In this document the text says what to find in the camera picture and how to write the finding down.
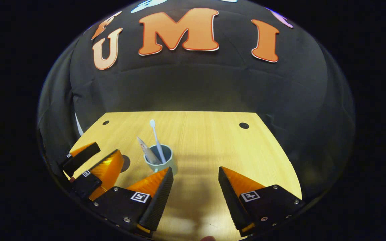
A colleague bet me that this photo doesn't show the white toothbrush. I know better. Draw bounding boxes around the white toothbrush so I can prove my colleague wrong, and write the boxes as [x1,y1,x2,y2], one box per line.
[150,119,167,164]

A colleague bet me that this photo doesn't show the wooden desktop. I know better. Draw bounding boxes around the wooden desktop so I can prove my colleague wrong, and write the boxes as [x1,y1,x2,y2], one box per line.
[64,111,302,241]

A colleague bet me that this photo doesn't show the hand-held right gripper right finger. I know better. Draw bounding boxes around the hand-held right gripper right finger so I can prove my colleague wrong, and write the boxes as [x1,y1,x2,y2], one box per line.
[218,166,305,238]

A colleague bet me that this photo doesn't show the white toothpaste tube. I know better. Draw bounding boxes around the white toothpaste tube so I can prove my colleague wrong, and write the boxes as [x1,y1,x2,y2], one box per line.
[136,136,162,165]

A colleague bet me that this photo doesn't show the light blue cup wooden handle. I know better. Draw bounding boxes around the light blue cup wooden handle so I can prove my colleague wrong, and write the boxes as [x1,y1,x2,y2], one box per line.
[144,144,178,176]

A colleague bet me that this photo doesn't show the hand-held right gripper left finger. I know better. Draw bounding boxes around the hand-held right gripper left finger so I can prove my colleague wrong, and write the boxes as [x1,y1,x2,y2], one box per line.
[88,167,174,239]

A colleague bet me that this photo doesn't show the dark round coaster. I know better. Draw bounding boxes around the dark round coaster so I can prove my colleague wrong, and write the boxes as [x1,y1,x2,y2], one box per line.
[119,155,131,173]

